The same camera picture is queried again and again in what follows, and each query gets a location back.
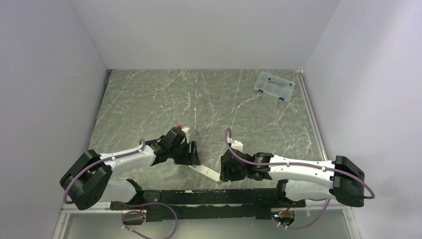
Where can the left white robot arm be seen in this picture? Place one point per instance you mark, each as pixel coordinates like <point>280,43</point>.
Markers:
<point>91,178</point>

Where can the white remote control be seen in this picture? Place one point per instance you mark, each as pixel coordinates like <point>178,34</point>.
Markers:
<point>213,175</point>

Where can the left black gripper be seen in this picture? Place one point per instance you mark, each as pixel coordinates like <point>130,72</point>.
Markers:
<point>188,158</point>

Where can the clear plastic organizer box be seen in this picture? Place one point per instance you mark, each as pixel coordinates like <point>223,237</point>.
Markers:
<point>274,86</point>

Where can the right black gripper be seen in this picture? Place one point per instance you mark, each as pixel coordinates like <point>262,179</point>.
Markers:
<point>226,174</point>

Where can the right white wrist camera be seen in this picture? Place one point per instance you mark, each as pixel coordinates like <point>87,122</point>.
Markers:
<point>235,144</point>

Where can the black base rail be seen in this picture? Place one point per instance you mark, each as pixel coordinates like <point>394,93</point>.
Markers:
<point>212,204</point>

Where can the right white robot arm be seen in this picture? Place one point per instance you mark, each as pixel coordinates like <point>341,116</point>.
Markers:
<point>296,179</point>

